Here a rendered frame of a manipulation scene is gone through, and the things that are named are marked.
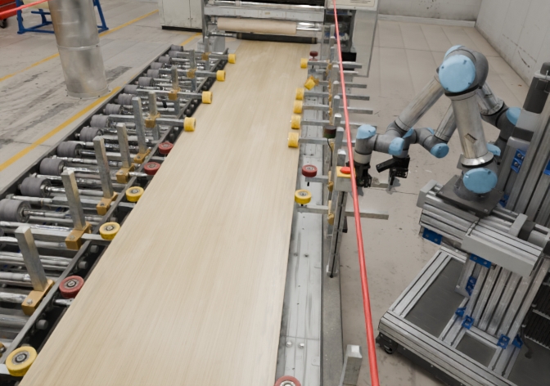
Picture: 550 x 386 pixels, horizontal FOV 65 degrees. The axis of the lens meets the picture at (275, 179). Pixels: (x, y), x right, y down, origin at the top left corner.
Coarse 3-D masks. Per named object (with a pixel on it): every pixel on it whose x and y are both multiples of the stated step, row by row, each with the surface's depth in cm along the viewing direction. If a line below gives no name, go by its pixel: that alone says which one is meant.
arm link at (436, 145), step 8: (480, 56) 189; (480, 64) 188; (488, 64) 190; (480, 72) 187; (488, 72) 190; (480, 80) 188; (480, 88) 191; (448, 112) 198; (448, 120) 198; (440, 128) 201; (448, 128) 199; (432, 136) 208; (440, 136) 201; (448, 136) 200; (424, 144) 209; (432, 144) 204; (440, 144) 201; (432, 152) 204; (440, 152) 202; (448, 152) 203
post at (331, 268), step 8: (344, 192) 167; (344, 200) 169; (336, 208) 172; (344, 208) 171; (336, 216) 174; (344, 216) 173; (336, 224) 176; (336, 232) 178; (336, 240) 179; (336, 248) 182; (336, 256) 184; (328, 264) 189; (336, 264) 187; (328, 272) 189; (336, 272) 189
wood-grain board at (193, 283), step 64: (256, 64) 381; (256, 128) 269; (192, 192) 206; (256, 192) 208; (128, 256) 167; (192, 256) 168; (256, 256) 170; (64, 320) 140; (128, 320) 141; (192, 320) 142; (256, 320) 143; (64, 384) 121; (128, 384) 122; (192, 384) 123; (256, 384) 124
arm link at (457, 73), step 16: (448, 64) 151; (464, 64) 148; (448, 80) 152; (464, 80) 150; (448, 96) 158; (464, 96) 154; (464, 112) 157; (464, 128) 160; (480, 128) 160; (464, 144) 164; (480, 144) 161; (464, 160) 167; (480, 160) 162; (464, 176) 167; (480, 176) 163; (496, 176) 163; (480, 192) 167
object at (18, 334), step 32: (224, 64) 437; (128, 128) 330; (0, 192) 210; (64, 224) 229; (64, 256) 208; (96, 256) 191; (0, 288) 175; (32, 288) 191; (32, 320) 147; (0, 384) 133
